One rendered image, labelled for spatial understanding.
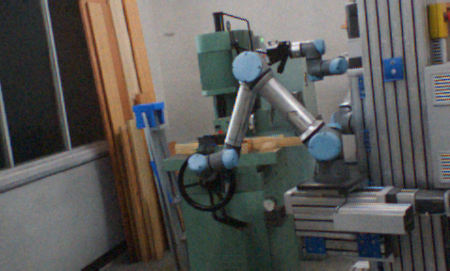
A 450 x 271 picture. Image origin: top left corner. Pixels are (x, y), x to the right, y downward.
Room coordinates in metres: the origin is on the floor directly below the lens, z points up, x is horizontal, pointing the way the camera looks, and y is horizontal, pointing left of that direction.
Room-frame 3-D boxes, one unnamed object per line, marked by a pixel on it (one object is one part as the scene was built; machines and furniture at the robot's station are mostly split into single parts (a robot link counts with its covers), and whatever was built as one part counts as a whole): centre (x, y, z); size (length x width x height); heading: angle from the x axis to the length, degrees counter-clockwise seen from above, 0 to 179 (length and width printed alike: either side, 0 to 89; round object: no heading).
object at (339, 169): (2.39, -0.39, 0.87); 0.15 x 0.15 x 0.10
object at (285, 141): (3.03, -0.04, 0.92); 0.65 x 0.02 x 0.04; 71
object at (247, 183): (3.17, -0.01, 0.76); 0.57 x 0.45 x 0.09; 161
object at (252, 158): (2.95, 0.06, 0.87); 0.61 x 0.30 x 0.06; 71
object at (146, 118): (3.87, 0.46, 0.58); 0.27 x 0.25 x 1.16; 72
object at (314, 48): (2.82, -0.44, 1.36); 0.11 x 0.08 x 0.09; 71
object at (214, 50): (3.06, 0.03, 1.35); 0.18 x 0.18 x 0.31
